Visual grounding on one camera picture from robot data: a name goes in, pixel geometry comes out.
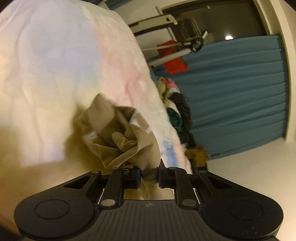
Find black garment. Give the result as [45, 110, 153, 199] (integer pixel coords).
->
[170, 92, 193, 146]

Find dark window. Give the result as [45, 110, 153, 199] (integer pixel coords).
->
[159, 0, 272, 47]

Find silver garment steamer stand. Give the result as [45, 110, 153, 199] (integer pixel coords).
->
[141, 31, 208, 67]

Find pastel tie-dye duvet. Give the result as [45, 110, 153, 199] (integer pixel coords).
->
[0, 0, 193, 176]

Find yellow paper bag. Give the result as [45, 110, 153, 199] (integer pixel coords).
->
[186, 146, 211, 166]

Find dark green garment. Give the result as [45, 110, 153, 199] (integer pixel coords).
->
[167, 108, 183, 131]

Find pale yellow garment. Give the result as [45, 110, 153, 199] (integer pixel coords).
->
[156, 77, 169, 100]

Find tan printed t-shirt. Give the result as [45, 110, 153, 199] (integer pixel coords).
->
[77, 93, 162, 181]

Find wide blue curtain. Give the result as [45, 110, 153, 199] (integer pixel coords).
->
[171, 35, 290, 158]

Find white black upright stand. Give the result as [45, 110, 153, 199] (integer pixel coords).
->
[128, 6, 178, 36]

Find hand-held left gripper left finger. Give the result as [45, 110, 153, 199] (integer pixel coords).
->
[63, 167, 141, 207]

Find pink garment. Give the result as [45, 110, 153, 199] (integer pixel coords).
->
[162, 77, 180, 92]

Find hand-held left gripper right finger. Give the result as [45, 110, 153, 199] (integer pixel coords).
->
[157, 159, 234, 207]

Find red cloth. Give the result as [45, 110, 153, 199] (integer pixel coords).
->
[157, 40, 189, 73]

